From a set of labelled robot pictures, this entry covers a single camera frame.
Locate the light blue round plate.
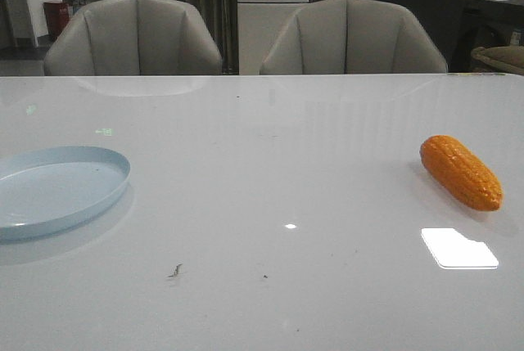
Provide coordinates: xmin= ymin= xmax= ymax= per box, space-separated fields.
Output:
xmin=1 ymin=146 xmax=131 ymax=242

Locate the beige armchair right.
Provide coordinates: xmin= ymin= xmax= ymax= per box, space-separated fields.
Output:
xmin=260 ymin=0 xmax=448 ymax=75

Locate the beige armchair left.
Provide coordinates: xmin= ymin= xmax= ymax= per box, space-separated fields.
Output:
xmin=43 ymin=0 xmax=223 ymax=76

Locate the orange plastic corn cob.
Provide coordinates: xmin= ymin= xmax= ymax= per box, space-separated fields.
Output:
xmin=419 ymin=135 xmax=504 ymax=212

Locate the red trash bin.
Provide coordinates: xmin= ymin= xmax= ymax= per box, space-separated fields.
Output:
xmin=43 ymin=1 xmax=70 ymax=41

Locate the dark side table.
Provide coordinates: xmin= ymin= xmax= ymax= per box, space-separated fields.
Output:
xmin=449 ymin=0 xmax=523 ymax=72

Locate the white cabinet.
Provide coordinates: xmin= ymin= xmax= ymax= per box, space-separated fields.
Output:
xmin=236 ymin=0 xmax=312 ymax=76

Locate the tan cushion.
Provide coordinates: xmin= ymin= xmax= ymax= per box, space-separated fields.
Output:
xmin=471 ymin=46 xmax=523 ymax=75

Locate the beige armchair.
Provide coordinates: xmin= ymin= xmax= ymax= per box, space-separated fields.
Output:
xmin=43 ymin=0 xmax=223 ymax=76
xmin=260 ymin=0 xmax=448 ymax=75

